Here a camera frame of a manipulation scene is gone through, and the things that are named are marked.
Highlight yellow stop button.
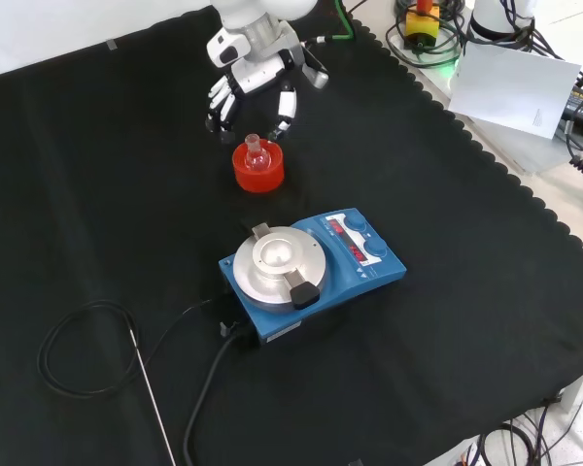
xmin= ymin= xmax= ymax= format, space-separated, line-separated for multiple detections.
xmin=402 ymin=0 xmax=441 ymax=51

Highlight clear round-bottom flask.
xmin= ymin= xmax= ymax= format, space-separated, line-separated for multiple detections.
xmin=244 ymin=133 xmax=269 ymax=173

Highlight grey base plate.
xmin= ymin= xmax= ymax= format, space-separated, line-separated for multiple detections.
xmin=459 ymin=112 xmax=582 ymax=177

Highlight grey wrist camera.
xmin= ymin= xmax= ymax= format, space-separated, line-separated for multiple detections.
xmin=298 ymin=46 xmax=330 ymax=90

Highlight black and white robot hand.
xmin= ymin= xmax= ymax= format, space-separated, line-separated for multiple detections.
xmin=204 ymin=16 xmax=306 ymax=146

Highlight pale white board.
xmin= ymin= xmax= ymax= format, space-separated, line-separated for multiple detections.
xmin=447 ymin=42 xmax=583 ymax=143

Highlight thin steel probe rod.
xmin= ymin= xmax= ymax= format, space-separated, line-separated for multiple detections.
xmin=128 ymin=329 xmax=178 ymax=466

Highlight blue base heater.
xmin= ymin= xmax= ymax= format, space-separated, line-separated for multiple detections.
xmin=218 ymin=207 xmax=408 ymax=347

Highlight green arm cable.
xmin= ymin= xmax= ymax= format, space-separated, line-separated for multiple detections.
xmin=310 ymin=0 xmax=357 ymax=46

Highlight thick black power cable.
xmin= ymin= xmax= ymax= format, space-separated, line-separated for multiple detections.
xmin=182 ymin=322 xmax=255 ymax=466

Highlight orange flask ring stand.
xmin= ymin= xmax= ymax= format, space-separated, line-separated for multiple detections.
xmin=231 ymin=139 xmax=287 ymax=194

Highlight thin black probe cable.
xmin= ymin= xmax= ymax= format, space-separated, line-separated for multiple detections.
xmin=37 ymin=296 xmax=224 ymax=401

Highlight black bench cloth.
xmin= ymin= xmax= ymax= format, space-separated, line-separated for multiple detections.
xmin=0 ymin=4 xmax=583 ymax=466

